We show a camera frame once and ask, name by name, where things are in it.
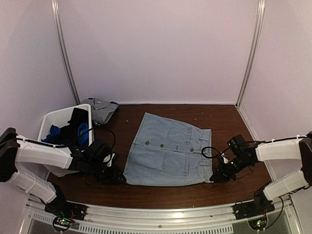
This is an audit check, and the blue garment in bin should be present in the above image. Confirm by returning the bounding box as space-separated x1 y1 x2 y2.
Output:
41 123 89 146

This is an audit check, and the front aluminium rail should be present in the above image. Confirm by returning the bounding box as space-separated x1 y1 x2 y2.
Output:
18 187 298 234

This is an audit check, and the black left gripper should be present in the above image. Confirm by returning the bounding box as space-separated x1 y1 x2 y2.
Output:
87 159 126 185

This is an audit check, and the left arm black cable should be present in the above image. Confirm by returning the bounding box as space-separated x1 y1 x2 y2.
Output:
14 128 117 149

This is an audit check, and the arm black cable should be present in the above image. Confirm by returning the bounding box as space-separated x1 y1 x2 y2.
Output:
14 128 117 149
201 146 232 159

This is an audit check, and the folded grey button shirt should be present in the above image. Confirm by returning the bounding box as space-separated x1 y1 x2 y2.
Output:
81 97 119 125

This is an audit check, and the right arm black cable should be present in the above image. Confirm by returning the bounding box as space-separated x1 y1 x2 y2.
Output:
201 146 232 159

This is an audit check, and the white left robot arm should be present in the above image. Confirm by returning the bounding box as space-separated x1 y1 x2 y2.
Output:
0 128 126 216

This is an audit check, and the white plastic laundry bin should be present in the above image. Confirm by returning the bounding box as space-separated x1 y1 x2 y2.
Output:
37 104 92 177

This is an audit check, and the light blue denim skirt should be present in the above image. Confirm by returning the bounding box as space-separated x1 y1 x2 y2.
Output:
123 113 213 187

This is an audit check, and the left aluminium frame post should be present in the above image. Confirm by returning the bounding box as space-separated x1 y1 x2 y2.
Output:
51 0 80 105

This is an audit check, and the black garment in bin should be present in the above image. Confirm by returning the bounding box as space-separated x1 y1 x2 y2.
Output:
56 108 89 147

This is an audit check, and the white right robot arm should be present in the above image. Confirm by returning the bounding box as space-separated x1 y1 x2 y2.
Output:
210 132 312 215

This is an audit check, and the aluminium frame post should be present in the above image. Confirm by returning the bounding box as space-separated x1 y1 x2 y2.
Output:
51 0 80 105
235 0 266 109

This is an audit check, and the right aluminium frame post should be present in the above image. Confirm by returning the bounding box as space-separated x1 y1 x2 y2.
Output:
235 0 266 109

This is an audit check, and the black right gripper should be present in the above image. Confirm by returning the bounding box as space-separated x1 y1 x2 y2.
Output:
210 156 251 183

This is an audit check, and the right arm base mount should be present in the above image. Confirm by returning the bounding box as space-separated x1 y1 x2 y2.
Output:
232 197 275 232

